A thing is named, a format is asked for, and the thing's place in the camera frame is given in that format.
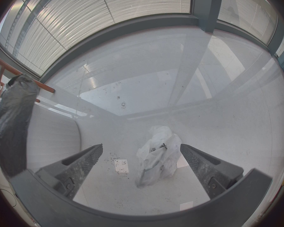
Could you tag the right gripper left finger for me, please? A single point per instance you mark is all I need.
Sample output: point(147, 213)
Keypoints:
point(80, 167)

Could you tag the wooden chair white cushions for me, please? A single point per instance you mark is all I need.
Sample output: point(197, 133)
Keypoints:
point(46, 87)

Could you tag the white trash bin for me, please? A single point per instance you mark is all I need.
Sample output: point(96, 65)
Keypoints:
point(56, 141)

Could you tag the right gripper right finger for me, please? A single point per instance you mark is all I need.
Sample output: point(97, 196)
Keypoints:
point(203, 169)

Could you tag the clear printed wrapper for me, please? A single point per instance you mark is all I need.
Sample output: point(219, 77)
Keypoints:
point(157, 155)

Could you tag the window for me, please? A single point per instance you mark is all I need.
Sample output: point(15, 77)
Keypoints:
point(208, 8)

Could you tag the black plastic bag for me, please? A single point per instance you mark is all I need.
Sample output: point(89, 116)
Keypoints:
point(14, 122)

